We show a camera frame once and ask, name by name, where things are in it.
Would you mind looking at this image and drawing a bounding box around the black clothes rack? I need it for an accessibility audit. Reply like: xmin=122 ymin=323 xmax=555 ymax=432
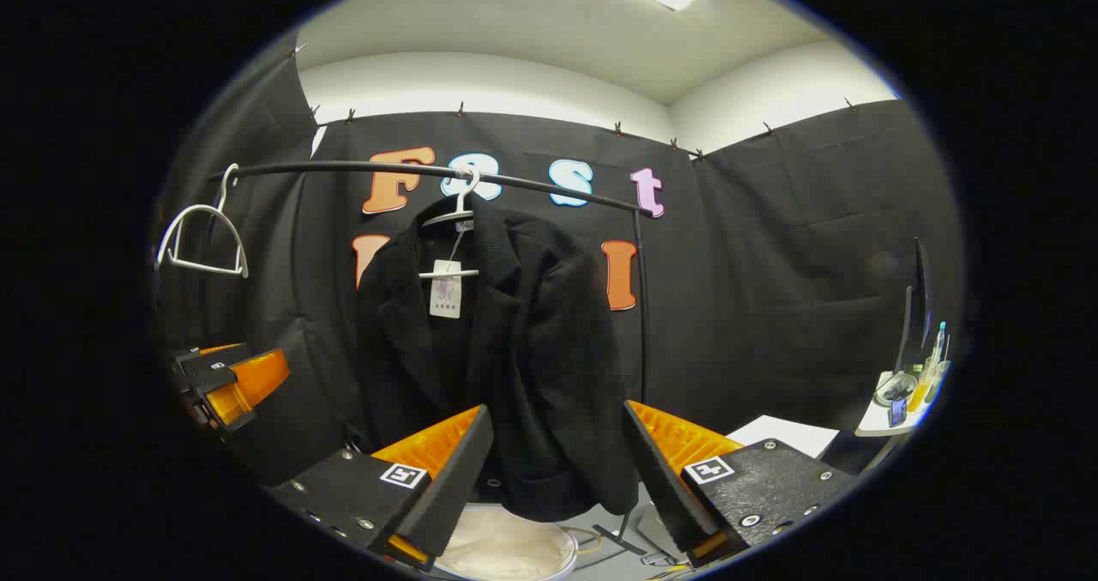
xmin=204 ymin=160 xmax=653 ymax=556

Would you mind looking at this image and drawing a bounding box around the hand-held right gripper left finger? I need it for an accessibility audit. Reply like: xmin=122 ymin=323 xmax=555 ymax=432
xmin=264 ymin=403 xmax=497 ymax=573

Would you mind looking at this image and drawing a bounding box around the black backdrop cloth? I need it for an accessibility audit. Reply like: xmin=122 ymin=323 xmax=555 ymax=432
xmin=154 ymin=49 xmax=966 ymax=487

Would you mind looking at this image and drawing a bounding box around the white laundry hamper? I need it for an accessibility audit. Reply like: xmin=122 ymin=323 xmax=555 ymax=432
xmin=429 ymin=502 xmax=580 ymax=581

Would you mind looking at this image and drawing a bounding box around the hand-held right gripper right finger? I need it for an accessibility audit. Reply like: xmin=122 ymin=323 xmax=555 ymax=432
xmin=621 ymin=399 xmax=859 ymax=570

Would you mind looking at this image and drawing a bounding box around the white paper clothing tag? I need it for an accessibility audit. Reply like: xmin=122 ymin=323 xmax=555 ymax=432
xmin=429 ymin=259 xmax=464 ymax=319

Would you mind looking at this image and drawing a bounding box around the black monitor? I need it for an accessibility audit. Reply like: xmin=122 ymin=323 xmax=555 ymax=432
xmin=894 ymin=236 xmax=938 ymax=376

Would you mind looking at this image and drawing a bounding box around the white hanger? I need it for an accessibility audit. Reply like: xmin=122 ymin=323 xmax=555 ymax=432
xmin=418 ymin=165 xmax=483 ymax=280
xmin=157 ymin=163 xmax=250 ymax=279

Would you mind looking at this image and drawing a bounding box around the glass bowl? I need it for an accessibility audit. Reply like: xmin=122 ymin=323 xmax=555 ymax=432
xmin=875 ymin=373 xmax=919 ymax=407

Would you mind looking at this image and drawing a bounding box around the black jacket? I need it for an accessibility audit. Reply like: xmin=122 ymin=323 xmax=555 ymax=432
xmin=356 ymin=195 xmax=643 ymax=522

